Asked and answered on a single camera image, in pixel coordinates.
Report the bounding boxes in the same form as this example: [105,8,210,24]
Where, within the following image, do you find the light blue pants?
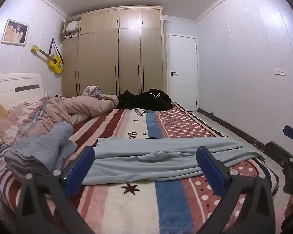
[82,137,266,185]

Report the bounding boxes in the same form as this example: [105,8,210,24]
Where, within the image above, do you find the grey-blue folded clothes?
[4,121,77,179]

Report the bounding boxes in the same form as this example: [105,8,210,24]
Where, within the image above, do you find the pink striped quilt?
[0,86,119,146]

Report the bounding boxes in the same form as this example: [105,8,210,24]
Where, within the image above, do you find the striped dotted fleece blanket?
[0,97,279,233]

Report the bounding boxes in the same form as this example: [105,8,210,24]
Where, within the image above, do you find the white bed headboard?
[0,72,44,110]

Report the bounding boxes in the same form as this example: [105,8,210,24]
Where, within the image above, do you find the white door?
[168,35,197,111]

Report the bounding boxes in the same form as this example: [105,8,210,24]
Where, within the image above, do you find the yellow ukulele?
[31,38,64,74]

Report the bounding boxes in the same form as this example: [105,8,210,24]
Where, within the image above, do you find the black clothes pile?
[117,89,173,111]

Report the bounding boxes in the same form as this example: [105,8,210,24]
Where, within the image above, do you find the beige wooden wardrobe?
[61,5,166,97]

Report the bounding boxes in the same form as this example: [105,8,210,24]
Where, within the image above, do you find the white wall socket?
[275,68,286,76]

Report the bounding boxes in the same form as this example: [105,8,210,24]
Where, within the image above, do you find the framed wall photo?
[1,19,29,47]

